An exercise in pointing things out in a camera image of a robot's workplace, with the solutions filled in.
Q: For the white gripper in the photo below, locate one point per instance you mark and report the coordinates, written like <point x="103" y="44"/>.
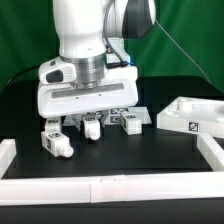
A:
<point x="59" y="95"/>

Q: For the white square table top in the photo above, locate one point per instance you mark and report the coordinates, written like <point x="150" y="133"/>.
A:
<point x="193" y="115"/>

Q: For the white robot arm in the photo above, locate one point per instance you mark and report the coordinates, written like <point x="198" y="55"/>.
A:
<point x="84" y="78"/>

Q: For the white left fence rail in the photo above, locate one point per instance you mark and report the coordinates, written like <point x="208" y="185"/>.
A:
<point x="7" y="154"/>

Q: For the white fence rail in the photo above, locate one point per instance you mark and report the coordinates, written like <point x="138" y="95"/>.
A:
<point x="7" y="154"/>
<point x="211" y="151"/>
<point x="111" y="188"/>

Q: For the white front fence rail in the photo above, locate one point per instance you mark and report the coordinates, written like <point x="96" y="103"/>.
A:
<point x="111" y="188"/>

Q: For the white right fence rail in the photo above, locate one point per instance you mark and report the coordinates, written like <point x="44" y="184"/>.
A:
<point x="211" y="151"/>

